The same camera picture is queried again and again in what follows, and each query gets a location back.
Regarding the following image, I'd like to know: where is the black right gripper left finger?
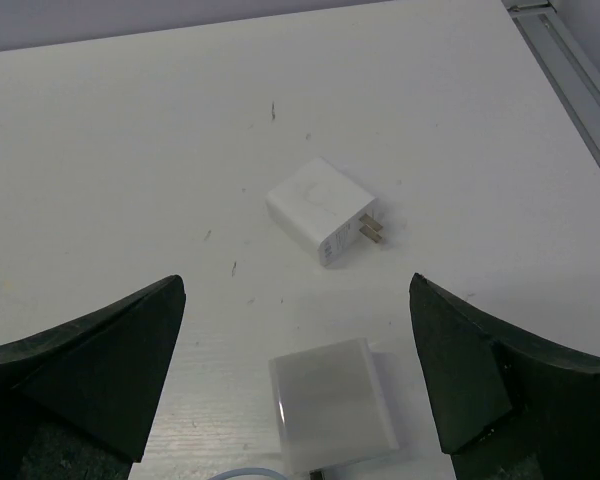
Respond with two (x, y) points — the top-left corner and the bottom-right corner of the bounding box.
(0, 275), (186, 479)

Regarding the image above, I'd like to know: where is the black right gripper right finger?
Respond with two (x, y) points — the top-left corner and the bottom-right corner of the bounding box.
(409, 274), (600, 479)

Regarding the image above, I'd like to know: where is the white charger plug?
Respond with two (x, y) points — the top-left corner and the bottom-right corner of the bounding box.
(265, 157), (383, 267)

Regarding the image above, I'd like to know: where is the thin light blue cable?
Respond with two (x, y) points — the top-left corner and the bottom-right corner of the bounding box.
(210, 466), (281, 480)

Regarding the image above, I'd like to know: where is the aluminium table rail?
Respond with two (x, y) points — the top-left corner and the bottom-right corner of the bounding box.
(503, 1), (600, 168)

